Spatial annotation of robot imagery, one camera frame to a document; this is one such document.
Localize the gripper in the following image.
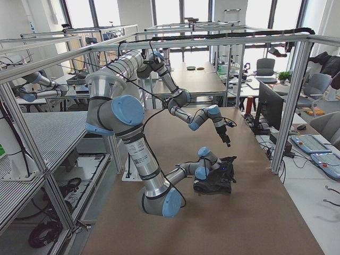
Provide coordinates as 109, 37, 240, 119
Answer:
217, 159, 235, 183
214, 119, 236, 147

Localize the black t-shirt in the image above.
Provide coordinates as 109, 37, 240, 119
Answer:
193, 156, 237, 194

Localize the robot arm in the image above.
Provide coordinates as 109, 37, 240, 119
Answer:
137, 52, 234, 147
86, 50, 235, 217

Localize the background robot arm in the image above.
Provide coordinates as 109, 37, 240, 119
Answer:
14, 72, 69, 102

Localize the black Huawei monitor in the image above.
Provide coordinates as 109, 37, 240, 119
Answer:
252, 82, 284, 135

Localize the blue teach pendant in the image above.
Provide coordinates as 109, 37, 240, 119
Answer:
291, 134, 332, 154
310, 153, 339, 181

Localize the grey office chair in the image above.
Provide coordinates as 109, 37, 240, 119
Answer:
310, 112, 340, 149

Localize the metal reacher grabber tool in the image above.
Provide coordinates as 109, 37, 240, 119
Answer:
322, 185, 339, 207

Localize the striped aluminium workbench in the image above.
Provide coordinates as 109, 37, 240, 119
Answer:
0, 110, 92, 186

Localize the aluminium frame post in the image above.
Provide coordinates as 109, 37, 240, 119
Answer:
271, 41, 313, 175

